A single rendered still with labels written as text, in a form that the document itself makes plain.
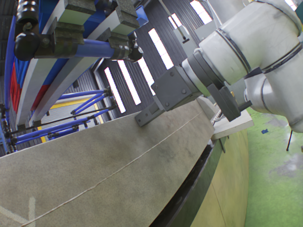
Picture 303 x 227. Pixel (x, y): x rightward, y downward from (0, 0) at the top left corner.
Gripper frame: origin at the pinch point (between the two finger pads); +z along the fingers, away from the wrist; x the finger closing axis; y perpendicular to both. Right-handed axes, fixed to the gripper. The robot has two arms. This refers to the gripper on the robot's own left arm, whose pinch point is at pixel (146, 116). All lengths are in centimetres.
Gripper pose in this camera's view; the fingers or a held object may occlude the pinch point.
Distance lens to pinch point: 32.4
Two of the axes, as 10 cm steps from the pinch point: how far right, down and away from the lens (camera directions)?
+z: -6.6, 5.0, 5.6
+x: -5.4, 2.0, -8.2
